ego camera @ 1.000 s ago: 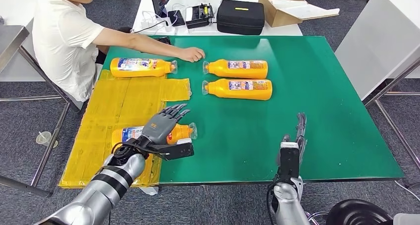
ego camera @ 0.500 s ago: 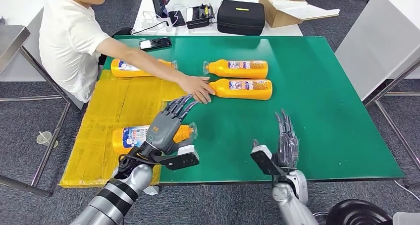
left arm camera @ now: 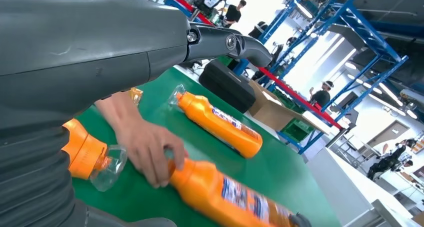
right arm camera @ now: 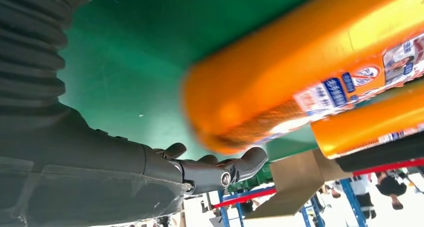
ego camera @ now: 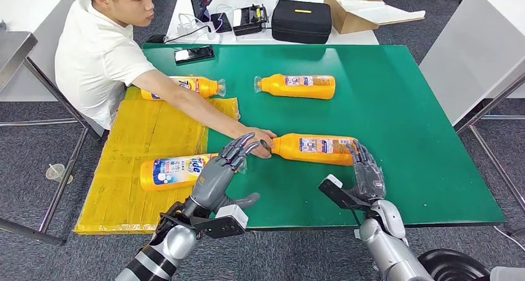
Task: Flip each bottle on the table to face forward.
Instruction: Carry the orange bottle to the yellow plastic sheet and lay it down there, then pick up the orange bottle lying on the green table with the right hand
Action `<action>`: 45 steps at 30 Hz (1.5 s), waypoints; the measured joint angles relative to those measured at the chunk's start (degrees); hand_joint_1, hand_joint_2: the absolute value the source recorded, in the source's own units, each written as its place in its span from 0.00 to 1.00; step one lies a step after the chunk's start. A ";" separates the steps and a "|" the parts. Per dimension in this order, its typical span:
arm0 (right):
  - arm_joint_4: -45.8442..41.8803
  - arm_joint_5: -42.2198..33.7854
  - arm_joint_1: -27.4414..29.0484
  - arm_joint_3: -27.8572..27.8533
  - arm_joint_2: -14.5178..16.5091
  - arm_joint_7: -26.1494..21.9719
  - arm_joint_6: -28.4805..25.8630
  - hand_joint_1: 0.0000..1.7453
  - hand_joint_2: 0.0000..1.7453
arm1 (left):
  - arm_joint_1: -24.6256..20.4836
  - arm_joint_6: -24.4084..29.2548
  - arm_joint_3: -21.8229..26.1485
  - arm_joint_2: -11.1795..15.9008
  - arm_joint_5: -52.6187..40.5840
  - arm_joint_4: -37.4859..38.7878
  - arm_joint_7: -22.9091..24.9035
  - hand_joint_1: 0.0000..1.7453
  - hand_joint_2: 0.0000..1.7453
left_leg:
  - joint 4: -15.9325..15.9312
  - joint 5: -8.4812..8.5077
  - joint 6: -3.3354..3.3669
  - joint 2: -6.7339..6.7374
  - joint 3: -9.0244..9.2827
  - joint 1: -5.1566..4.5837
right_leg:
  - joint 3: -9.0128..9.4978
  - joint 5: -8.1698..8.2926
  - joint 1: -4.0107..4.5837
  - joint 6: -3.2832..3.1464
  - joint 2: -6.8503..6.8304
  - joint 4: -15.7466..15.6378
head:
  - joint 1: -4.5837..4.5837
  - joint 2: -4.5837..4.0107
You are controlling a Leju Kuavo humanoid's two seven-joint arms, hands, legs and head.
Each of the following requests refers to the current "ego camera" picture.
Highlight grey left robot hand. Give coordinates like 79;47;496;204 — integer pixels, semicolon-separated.
182;132;262;220

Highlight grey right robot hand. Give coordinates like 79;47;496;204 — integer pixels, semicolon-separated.
345;139;387;209

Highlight person's right hand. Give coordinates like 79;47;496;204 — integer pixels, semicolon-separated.
241;127;277;160

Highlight orange detergent bottle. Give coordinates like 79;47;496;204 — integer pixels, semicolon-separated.
262;133;359;166
140;76;227;102
139;152;248;192
253;73;336;101

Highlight yellow plastic sheet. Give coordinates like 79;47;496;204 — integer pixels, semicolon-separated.
74;86;241;236

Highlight black smartphone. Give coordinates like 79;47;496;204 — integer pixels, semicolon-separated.
210;12;233;34
173;45;215;65

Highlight black label printer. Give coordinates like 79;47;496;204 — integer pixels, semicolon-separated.
232;4;269;37

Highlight white power strip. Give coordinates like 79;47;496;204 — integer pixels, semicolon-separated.
176;20;222;44

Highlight black zip case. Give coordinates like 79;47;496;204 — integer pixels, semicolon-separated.
271;0;332;45

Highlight black chair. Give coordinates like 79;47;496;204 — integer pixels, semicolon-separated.
418;249;525;281

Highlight brown cardboard box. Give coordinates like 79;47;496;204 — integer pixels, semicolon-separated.
323;0;426;35

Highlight clear plastic cup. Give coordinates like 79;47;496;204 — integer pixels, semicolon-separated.
45;163;74;186

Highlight white paper sheet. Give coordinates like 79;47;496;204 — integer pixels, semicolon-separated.
337;0;427;26

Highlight person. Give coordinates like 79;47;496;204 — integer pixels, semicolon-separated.
54;0;277;160

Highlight steel table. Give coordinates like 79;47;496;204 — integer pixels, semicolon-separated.
0;31;90;247

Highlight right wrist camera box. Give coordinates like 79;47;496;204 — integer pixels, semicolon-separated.
318;173;372;211

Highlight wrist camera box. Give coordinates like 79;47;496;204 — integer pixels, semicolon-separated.
318;173;372;211
157;204;249;240

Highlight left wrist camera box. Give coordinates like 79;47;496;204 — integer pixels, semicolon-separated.
157;204;249;240

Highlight black cable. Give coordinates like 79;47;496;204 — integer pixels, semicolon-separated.
163;25;212;45

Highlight steel table leg frame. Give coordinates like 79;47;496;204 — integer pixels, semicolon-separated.
454;72;525;214

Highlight white floor cable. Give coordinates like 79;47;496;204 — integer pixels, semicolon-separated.
492;225;525;251

